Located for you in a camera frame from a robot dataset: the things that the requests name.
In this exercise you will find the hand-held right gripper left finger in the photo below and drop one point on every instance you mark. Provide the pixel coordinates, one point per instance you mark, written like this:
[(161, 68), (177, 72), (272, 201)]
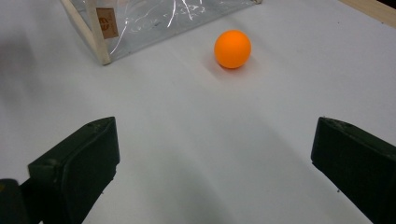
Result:
[(77, 161)]

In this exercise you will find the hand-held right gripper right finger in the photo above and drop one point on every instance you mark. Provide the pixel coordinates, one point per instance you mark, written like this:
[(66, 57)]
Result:
[(361, 161)]

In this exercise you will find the clear plastic bag beige trim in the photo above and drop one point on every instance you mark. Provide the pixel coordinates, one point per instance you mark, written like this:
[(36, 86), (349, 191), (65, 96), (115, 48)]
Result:
[(149, 28)]

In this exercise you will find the orange ball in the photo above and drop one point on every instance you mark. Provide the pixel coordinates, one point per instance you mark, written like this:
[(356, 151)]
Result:
[(232, 48)]

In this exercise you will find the wooden table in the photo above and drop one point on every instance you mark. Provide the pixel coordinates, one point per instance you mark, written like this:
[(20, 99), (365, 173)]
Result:
[(373, 11)]

